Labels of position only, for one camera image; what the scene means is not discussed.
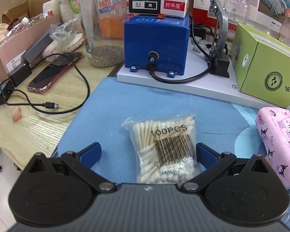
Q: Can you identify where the blue F-400 machine box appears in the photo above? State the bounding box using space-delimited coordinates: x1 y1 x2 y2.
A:
124 14 190 78

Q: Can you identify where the black white red pen box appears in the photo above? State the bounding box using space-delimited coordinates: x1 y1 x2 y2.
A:
128 0 189 18

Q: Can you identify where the black power adapter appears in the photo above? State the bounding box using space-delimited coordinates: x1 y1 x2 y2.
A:
0 62 32 106

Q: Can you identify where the blue cloth mat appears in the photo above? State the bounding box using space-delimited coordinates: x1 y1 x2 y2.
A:
50 76 290 196

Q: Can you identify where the pink-lid clear bottle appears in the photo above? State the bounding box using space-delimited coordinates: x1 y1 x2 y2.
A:
278 9 290 47

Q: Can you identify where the brown cardboard tray box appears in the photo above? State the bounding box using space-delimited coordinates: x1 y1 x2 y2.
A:
0 15 61 81

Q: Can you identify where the stack of paper cups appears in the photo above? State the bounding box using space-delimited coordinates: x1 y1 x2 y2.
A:
58 0 79 22

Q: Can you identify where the red-edged smartphone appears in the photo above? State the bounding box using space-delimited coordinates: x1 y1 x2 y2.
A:
26 52 83 93

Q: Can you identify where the pink Kuromi tissue pack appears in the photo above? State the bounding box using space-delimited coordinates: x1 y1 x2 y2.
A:
255 107 290 189

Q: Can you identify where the black USB cable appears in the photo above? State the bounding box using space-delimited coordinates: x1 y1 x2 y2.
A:
4 53 91 115

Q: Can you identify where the cotton swab bag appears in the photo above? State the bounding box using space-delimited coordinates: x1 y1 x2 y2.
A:
121 114 200 185

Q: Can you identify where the white machine base board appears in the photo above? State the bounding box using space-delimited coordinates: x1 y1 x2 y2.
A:
116 38 275 110

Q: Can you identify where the black machine power cable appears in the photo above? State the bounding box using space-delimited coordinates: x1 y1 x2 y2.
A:
147 22 217 84

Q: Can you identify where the green cardboard box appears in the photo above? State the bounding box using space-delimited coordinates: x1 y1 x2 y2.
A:
230 24 290 107

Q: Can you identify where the red-lid clear jar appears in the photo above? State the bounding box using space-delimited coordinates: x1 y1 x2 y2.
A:
224 0 250 32

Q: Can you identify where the tall clear plastic jar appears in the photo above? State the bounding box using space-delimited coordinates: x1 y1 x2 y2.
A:
78 0 127 68

